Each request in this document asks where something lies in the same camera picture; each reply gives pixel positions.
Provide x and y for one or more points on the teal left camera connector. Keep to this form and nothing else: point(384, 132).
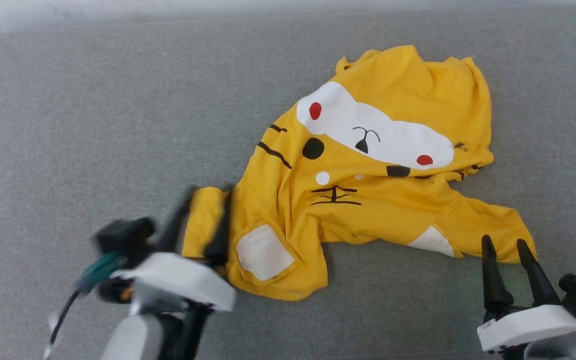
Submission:
point(99, 270)

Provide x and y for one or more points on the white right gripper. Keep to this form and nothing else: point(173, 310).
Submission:
point(528, 327)

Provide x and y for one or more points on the yellow tiger print garment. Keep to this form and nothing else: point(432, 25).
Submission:
point(368, 200)

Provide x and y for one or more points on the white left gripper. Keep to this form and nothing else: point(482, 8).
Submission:
point(183, 280)

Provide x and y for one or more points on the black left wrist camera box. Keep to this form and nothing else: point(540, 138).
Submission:
point(125, 237)

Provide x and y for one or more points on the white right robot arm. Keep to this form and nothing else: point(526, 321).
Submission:
point(543, 350)

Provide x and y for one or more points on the grey fabric sofa cushion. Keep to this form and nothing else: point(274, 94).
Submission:
point(93, 125)

